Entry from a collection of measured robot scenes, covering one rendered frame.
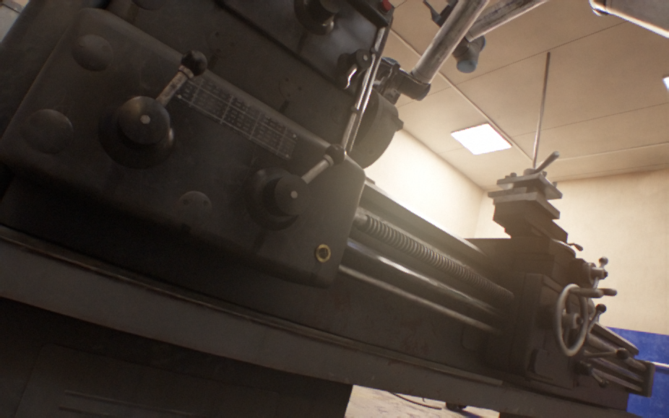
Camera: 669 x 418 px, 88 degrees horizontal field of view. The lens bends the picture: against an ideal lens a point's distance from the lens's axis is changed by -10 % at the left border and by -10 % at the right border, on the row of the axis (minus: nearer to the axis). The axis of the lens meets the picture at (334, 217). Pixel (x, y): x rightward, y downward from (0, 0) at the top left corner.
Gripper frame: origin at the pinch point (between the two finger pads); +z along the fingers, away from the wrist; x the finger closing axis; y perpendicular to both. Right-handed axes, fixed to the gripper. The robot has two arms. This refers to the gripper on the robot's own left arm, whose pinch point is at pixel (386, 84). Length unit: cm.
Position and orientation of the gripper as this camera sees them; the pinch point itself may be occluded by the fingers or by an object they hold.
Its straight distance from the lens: 132.3
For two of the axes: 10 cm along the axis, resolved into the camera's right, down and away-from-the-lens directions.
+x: -8.8, -4.6, -1.1
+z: 0.6, 1.1, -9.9
